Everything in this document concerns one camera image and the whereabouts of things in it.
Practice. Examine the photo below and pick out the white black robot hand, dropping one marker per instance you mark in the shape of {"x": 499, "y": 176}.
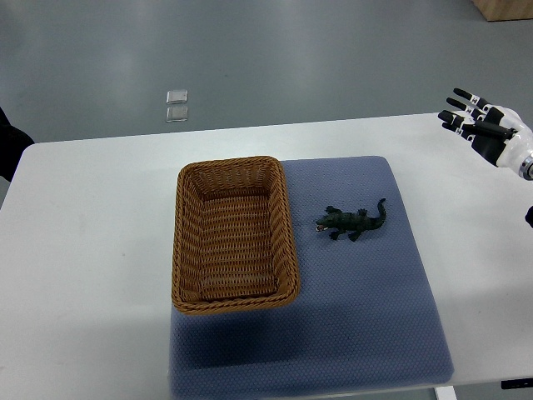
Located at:
{"x": 496, "y": 133}

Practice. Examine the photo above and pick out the dark green toy crocodile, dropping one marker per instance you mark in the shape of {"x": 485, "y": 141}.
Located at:
{"x": 352, "y": 223}

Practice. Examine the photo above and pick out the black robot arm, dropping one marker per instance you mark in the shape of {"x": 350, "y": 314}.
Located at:
{"x": 525, "y": 172}

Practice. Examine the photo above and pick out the brown wicker basket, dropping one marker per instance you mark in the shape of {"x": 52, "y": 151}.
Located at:
{"x": 233, "y": 248}

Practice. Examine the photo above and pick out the wooden box corner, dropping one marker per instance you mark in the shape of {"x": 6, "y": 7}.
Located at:
{"x": 504, "y": 10}

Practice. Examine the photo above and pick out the blue textured mat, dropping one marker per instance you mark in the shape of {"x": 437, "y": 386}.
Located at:
{"x": 365, "y": 317}

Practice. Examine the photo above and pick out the black table control panel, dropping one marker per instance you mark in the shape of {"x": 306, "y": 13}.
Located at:
{"x": 517, "y": 384}

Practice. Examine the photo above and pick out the upper clear floor plate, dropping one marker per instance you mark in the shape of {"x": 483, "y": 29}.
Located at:
{"x": 177, "y": 96}

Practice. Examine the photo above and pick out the clear floor plate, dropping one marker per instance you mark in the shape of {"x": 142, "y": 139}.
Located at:
{"x": 177, "y": 113}
{"x": 177, "y": 96}

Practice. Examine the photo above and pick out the lower clear floor plate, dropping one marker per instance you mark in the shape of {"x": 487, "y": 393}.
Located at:
{"x": 177, "y": 113}

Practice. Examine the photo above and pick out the black object at left edge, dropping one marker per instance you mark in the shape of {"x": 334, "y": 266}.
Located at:
{"x": 13, "y": 143}

